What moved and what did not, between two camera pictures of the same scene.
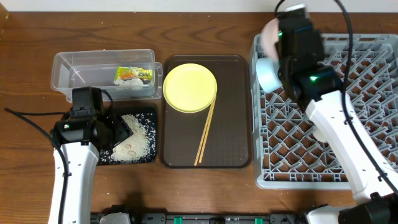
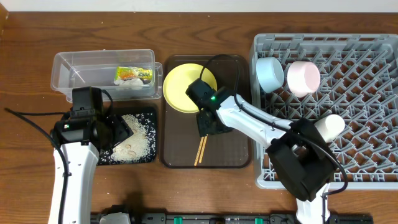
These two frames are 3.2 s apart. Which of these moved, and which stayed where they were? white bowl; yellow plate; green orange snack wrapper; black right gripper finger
Moved: white bowl
Stayed: black right gripper finger; green orange snack wrapper; yellow plate
